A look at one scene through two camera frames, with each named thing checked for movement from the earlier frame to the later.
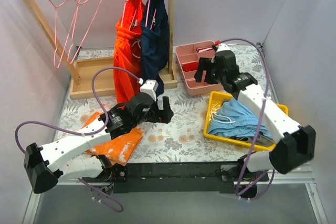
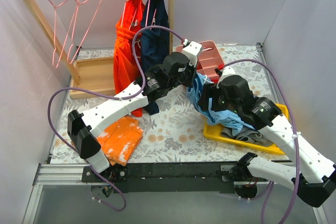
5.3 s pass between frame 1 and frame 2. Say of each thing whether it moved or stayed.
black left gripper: moved
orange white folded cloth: stayed
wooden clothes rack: stayed
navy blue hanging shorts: stayed
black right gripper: moved
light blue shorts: moved
